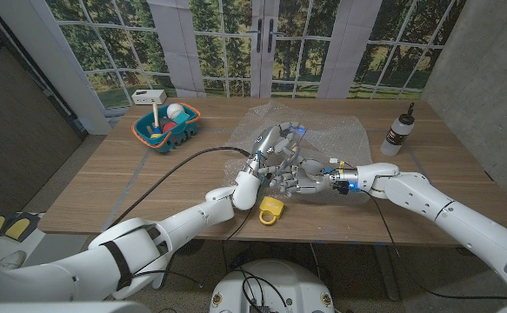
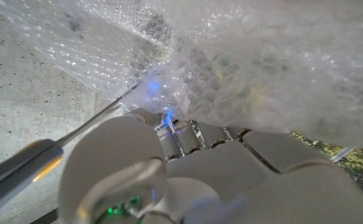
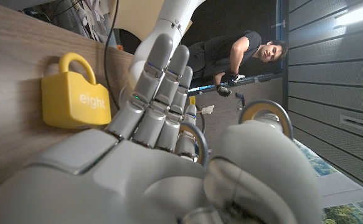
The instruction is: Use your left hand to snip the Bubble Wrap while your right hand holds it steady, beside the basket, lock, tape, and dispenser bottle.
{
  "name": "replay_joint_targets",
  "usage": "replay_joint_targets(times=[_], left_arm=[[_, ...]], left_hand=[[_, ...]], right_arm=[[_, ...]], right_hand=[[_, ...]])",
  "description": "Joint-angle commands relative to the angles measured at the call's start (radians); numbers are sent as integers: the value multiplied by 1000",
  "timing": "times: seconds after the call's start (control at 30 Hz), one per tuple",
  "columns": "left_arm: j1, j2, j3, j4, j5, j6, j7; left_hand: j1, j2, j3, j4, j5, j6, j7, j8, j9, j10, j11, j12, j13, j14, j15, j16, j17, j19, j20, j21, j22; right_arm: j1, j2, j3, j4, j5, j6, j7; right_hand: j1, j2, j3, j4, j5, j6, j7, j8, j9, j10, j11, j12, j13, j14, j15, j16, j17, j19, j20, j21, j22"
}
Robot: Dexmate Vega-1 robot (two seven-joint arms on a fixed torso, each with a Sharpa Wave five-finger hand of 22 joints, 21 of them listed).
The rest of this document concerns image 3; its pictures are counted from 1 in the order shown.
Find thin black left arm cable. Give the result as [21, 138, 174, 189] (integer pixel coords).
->
[103, 0, 121, 110]

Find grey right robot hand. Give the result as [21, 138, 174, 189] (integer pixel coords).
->
[0, 32, 324, 224]

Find person in black shirt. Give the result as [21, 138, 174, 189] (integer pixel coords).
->
[187, 29, 290, 98]

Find printed forest window backdrop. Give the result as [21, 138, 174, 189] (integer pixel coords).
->
[293, 138, 363, 224]

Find yellow padlock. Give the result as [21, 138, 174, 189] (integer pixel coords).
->
[40, 52, 113, 130]

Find long ceiling vent slot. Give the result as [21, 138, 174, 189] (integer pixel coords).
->
[339, 114, 363, 136]

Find orange grey handled scissors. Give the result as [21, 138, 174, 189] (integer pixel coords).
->
[178, 98, 295, 170]

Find bright ceiling light strip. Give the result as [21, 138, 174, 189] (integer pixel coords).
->
[333, 1, 363, 29]

